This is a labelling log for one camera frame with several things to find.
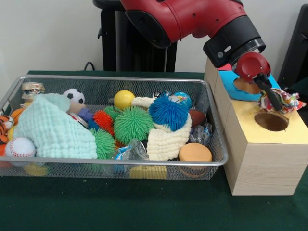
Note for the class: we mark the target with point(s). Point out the brown toy football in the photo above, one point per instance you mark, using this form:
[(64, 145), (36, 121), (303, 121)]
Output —
[(198, 118)]

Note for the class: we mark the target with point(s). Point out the tiger plush toy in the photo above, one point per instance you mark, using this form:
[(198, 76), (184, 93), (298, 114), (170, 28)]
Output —
[(6, 125)]

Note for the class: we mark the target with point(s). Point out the wooden box with three holes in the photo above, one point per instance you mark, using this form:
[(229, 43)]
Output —
[(264, 168)]

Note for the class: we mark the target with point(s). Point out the white baseball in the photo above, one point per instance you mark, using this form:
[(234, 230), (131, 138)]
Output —
[(20, 147)]

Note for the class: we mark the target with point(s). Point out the green cloth covered side table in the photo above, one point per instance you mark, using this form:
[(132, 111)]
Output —
[(300, 89)]

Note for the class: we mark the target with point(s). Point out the small globe ball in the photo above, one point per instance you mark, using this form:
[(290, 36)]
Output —
[(184, 98)]

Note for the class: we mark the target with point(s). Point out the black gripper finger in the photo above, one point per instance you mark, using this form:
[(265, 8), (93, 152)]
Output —
[(270, 92)]

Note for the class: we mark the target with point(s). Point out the orange round sponge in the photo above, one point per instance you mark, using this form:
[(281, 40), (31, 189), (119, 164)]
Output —
[(195, 152)]

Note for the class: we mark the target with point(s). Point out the dark green tablecloth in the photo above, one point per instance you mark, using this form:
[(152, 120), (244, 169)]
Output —
[(144, 204)]

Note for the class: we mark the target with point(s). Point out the blue fuzzy ball with eyes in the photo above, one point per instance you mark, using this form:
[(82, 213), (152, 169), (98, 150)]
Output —
[(168, 110)]

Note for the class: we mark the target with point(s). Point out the cream knitted cloth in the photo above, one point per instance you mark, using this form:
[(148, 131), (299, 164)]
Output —
[(168, 146)]

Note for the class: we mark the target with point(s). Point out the yellow ball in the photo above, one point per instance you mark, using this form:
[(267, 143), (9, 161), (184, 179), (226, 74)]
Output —
[(124, 99)]

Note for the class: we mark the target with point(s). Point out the mint knitted cloth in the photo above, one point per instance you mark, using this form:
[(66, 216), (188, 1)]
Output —
[(55, 134)]

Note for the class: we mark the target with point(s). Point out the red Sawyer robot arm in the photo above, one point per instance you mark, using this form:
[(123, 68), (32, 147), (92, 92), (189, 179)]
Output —
[(192, 19)]

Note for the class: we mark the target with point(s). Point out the black flat panel stand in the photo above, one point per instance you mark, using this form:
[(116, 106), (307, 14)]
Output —
[(298, 48)]

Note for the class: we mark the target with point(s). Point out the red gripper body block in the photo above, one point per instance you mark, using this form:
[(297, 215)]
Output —
[(251, 66)]

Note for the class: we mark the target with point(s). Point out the small soccer ball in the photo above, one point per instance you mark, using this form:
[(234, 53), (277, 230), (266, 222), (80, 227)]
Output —
[(74, 95)]

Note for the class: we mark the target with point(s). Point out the green spiky rubber ball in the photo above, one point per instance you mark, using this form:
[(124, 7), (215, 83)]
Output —
[(133, 122), (103, 144)]

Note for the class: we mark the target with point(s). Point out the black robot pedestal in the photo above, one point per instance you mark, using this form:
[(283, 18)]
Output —
[(108, 48)]

